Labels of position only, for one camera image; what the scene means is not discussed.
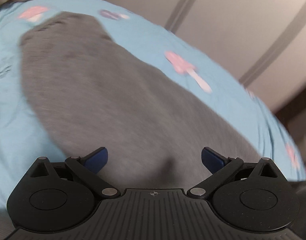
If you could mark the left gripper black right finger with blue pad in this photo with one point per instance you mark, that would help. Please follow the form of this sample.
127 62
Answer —
212 160

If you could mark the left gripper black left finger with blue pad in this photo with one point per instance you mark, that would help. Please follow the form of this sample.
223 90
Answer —
96 160

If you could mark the grey knit pants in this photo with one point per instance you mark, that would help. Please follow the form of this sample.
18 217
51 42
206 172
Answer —
88 92

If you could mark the light blue mushroom bedsheet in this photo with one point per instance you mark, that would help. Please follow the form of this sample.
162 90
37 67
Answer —
23 138

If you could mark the white wardrobe with black stripes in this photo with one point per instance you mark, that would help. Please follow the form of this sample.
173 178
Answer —
262 43

